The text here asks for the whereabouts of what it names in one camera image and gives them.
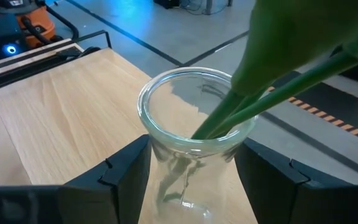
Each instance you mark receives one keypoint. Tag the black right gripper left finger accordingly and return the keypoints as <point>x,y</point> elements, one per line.
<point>120,174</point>

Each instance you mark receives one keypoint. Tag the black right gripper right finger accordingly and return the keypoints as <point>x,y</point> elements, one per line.
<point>275,186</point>

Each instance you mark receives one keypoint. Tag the tall smooth glass carafe vase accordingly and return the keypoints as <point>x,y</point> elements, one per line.
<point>166,93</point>

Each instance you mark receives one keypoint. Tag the black hazard striped floor mat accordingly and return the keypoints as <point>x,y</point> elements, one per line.
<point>346,109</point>

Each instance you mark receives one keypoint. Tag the orange shop vacuum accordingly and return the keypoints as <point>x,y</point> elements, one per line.
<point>36,21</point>

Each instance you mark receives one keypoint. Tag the black computer with blue light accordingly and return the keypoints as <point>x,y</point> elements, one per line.
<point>2,37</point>

